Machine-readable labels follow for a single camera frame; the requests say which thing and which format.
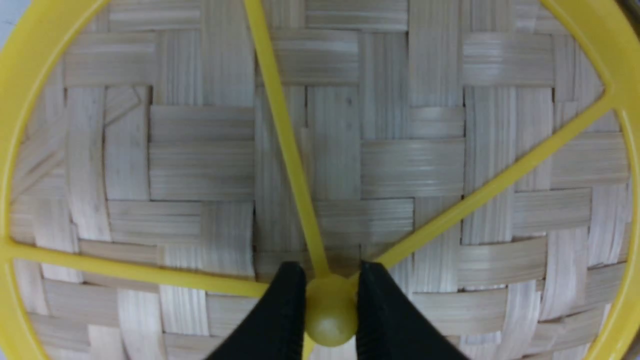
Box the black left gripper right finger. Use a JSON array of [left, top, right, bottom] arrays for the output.
[[356, 260, 467, 360]]

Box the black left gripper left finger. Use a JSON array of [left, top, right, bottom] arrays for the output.
[[206, 261, 307, 360]]

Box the yellow woven bamboo steamer lid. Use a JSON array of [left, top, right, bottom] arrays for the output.
[[1, 0, 639, 360]]

